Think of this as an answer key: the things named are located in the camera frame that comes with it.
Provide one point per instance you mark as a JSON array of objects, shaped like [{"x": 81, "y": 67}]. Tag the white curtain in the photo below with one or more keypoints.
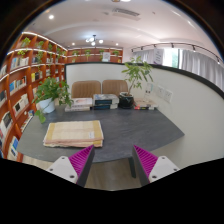
[{"x": 187, "y": 60}]

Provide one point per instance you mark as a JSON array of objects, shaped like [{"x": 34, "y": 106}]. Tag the brown chair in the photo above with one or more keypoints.
[
  {"x": 85, "y": 89},
  {"x": 114, "y": 87}
]

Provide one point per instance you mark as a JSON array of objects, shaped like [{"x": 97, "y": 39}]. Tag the orange wooden bookshelf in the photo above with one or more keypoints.
[{"x": 31, "y": 59}]

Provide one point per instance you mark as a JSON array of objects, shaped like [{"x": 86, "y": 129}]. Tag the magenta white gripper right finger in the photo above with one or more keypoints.
[{"x": 150, "y": 167}]

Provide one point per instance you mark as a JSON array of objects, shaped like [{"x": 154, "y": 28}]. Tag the tall plant in black pot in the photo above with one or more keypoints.
[{"x": 136, "y": 72}]

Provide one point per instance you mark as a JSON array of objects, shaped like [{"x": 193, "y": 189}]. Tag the dark book stack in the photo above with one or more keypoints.
[{"x": 105, "y": 101}]

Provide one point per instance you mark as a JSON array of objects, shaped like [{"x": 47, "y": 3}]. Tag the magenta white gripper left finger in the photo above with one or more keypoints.
[{"x": 74, "y": 168}]

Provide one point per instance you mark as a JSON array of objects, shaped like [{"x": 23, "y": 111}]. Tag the potted pothos in white pot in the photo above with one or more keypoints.
[{"x": 49, "y": 90}]

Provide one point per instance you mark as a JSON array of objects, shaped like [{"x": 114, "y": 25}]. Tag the light book stack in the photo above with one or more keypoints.
[{"x": 79, "y": 104}]

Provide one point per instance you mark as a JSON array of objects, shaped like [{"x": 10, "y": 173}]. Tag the books beside black pot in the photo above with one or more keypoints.
[{"x": 142, "y": 105}]

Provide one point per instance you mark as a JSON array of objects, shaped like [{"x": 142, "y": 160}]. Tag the folded yellow striped towel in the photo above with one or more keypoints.
[{"x": 74, "y": 134}]

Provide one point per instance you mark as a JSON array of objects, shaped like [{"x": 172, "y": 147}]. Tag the right brown chair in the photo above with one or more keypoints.
[{"x": 114, "y": 87}]

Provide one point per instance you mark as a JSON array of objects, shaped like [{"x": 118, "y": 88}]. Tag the ceiling chandelier lamp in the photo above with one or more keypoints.
[{"x": 93, "y": 40}]

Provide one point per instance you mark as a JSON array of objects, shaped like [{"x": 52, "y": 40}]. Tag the left brown chair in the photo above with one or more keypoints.
[{"x": 85, "y": 89}]

